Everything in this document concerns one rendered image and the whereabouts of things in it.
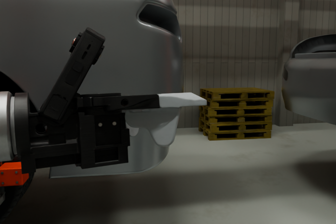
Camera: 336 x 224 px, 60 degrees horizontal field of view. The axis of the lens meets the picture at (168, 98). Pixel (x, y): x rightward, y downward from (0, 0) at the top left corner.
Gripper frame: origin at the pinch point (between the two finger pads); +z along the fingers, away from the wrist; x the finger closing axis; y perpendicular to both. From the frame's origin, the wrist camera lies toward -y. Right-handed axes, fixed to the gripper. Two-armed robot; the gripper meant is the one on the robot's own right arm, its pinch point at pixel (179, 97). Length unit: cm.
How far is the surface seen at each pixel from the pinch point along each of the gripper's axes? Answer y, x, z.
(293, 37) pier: -104, -377, 430
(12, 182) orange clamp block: 29, -89, -29
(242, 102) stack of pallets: 13, -351, 282
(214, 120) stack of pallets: 40, -369, 239
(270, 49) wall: -85, -405, 400
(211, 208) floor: 99, -186, 115
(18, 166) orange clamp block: 23, -90, -27
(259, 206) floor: 101, -172, 156
